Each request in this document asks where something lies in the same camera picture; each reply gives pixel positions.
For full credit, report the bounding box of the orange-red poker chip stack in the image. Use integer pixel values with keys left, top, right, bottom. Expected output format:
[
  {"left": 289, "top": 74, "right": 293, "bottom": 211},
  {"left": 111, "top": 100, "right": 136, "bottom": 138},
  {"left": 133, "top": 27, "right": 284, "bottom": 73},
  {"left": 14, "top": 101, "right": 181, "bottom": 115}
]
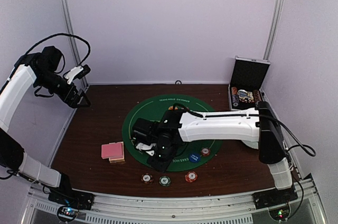
[{"left": 185, "top": 171, "right": 198, "bottom": 183}]

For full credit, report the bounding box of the aluminium poker chip case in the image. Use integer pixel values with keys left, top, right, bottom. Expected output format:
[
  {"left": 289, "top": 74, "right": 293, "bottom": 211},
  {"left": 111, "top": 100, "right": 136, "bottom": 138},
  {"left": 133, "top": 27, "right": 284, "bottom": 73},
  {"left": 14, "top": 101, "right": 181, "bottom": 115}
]
[{"left": 228, "top": 56, "right": 271, "bottom": 110}]

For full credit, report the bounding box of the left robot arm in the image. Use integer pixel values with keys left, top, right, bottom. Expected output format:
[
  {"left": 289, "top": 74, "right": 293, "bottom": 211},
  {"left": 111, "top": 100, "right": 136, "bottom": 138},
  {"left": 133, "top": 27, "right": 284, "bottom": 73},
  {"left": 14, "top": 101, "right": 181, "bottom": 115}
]
[{"left": 1, "top": 46, "right": 90, "bottom": 205}]

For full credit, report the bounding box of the aluminium frame post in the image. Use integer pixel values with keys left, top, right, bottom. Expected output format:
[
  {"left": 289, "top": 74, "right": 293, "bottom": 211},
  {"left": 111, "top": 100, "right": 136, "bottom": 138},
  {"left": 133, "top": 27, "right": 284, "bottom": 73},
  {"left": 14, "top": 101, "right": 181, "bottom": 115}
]
[
  {"left": 263, "top": 0, "right": 284, "bottom": 60},
  {"left": 54, "top": 0, "right": 89, "bottom": 90}
]

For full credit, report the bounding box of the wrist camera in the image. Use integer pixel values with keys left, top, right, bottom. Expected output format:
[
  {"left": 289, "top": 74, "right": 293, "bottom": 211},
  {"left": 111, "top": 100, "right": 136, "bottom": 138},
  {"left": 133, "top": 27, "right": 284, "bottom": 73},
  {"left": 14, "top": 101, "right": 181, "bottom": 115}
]
[
  {"left": 63, "top": 64, "right": 91, "bottom": 85},
  {"left": 136, "top": 143, "right": 156, "bottom": 156}
]

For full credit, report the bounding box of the left aluminium frame post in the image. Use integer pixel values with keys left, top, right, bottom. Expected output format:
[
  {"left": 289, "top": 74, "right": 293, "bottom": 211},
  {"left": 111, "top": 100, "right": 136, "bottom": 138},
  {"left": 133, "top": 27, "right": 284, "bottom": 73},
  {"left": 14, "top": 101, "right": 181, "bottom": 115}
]
[{"left": 54, "top": 0, "right": 89, "bottom": 90}]

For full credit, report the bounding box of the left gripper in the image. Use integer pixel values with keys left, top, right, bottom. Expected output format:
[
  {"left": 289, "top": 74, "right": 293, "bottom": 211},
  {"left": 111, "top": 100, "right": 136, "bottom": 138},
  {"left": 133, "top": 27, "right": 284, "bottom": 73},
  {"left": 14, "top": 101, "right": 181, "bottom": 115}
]
[{"left": 34, "top": 69, "right": 90, "bottom": 108}]

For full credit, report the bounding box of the red-backed card deck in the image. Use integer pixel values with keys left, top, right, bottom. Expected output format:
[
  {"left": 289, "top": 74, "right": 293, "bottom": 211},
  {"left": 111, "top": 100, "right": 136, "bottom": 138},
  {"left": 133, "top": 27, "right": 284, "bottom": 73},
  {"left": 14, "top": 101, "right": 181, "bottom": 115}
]
[{"left": 101, "top": 142, "right": 124, "bottom": 159}]

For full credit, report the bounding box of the aluminium front rail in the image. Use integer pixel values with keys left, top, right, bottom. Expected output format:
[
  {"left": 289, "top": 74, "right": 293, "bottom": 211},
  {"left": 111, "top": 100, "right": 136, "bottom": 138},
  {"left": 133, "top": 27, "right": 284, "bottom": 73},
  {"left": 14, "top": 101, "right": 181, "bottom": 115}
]
[{"left": 21, "top": 176, "right": 328, "bottom": 224}]

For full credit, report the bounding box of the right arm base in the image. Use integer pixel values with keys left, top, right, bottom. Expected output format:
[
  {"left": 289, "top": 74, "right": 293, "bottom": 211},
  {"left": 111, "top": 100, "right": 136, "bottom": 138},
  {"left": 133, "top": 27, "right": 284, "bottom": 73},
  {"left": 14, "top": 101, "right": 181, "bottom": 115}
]
[{"left": 252, "top": 188, "right": 298, "bottom": 210}]

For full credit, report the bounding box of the green poker chip stack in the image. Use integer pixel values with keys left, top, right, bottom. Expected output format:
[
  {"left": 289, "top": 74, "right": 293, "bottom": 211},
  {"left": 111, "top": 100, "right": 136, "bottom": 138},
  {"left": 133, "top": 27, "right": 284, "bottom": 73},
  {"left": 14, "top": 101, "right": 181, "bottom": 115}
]
[{"left": 159, "top": 175, "right": 171, "bottom": 186}]

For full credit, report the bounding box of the pale green ceramic plate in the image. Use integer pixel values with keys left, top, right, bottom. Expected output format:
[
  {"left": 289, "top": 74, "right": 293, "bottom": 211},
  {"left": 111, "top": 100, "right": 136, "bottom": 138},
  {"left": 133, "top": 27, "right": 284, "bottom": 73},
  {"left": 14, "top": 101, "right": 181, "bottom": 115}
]
[{"left": 242, "top": 141, "right": 259, "bottom": 150}]

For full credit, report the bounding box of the red five poker chip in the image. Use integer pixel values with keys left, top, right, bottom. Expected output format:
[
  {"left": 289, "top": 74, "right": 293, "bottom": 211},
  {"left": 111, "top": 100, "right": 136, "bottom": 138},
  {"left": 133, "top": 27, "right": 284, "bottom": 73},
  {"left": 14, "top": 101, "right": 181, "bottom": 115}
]
[{"left": 201, "top": 147, "right": 211, "bottom": 156}]

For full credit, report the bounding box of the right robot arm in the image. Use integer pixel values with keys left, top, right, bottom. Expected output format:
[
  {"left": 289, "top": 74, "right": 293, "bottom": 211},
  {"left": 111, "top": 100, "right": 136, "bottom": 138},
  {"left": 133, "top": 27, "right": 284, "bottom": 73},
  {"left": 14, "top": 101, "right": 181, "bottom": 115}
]
[{"left": 130, "top": 101, "right": 293, "bottom": 204}]

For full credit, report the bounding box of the round green poker mat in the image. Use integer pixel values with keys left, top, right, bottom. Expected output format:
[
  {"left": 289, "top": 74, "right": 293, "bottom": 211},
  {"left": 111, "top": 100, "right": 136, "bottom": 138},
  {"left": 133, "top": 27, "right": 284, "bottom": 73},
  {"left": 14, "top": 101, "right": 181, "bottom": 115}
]
[{"left": 122, "top": 94, "right": 223, "bottom": 172}]

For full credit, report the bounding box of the right aluminium frame post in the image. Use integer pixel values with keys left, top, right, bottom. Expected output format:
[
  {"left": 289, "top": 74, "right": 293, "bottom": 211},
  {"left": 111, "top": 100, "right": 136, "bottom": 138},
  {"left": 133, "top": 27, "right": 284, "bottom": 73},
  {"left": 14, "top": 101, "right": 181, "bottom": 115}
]
[{"left": 263, "top": 0, "right": 284, "bottom": 60}]

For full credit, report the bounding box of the blue small blind button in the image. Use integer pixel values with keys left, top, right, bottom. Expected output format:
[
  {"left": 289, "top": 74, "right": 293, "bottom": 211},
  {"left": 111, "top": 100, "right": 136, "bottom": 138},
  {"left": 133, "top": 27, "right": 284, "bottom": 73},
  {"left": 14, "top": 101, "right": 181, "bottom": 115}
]
[{"left": 189, "top": 153, "right": 201, "bottom": 163}]

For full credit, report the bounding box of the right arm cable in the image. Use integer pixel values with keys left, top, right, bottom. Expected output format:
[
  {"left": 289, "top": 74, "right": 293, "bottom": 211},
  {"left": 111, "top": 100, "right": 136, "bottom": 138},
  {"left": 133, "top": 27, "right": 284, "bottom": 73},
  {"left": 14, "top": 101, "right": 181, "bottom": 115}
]
[{"left": 171, "top": 104, "right": 317, "bottom": 157}]

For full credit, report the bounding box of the brown poker chip stack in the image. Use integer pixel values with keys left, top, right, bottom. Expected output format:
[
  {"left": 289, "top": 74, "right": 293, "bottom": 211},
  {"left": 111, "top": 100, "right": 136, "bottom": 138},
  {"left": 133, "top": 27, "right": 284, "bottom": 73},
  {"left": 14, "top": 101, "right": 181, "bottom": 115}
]
[{"left": 141, "top": 173, "right": 154, "bottom": 184}]

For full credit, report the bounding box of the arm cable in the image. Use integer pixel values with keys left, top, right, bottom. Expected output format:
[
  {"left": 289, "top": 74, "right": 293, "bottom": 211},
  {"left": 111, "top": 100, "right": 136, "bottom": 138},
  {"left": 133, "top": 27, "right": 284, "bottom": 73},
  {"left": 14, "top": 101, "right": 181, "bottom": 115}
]
[
  {"left": 25, "top": 32, "right": 91, "bottom": 69},
  {"left": 171, "top": 104, "right": 317, "bottom": 157}
]

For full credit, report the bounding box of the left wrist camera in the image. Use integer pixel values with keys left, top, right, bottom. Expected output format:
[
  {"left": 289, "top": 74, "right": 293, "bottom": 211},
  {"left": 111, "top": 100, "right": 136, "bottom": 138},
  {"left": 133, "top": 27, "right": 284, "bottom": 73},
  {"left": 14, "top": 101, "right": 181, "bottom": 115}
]
[{"left": 63, "top": 64, "right": 91, "bottom": 85}]

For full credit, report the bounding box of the card deck box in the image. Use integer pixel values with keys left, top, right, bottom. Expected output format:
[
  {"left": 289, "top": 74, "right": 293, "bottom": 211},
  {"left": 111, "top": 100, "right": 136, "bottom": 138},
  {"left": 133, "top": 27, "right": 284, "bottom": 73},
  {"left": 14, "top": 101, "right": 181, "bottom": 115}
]
[{"left": 108, "top": 142, "right": 125, "bottom": 163}]

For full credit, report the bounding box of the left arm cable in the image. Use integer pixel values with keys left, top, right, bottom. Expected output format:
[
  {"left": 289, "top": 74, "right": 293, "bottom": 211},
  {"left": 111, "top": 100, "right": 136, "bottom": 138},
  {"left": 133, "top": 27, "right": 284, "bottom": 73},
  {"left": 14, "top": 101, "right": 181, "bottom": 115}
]
[{"left": 25, "top": 32, "right": 91, "bottom": 69}]

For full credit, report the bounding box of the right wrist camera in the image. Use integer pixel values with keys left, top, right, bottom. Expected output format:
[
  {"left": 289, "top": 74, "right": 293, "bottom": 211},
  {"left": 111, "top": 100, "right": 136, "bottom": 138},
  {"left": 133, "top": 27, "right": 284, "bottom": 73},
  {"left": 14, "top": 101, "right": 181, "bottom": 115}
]
[{"left": 136, "top": 143, "right": 156, "bottom": 156}]

